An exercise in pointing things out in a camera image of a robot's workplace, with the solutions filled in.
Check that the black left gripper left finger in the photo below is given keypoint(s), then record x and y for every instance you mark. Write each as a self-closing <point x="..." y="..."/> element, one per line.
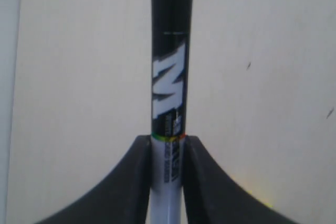
<point x="121" y="197"/>

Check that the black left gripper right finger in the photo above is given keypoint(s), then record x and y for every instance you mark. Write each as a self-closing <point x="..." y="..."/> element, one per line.
<point x="211" y="196"/>

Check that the black and white marker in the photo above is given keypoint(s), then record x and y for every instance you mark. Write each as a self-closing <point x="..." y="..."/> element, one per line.
<point x="171" y="34"/>

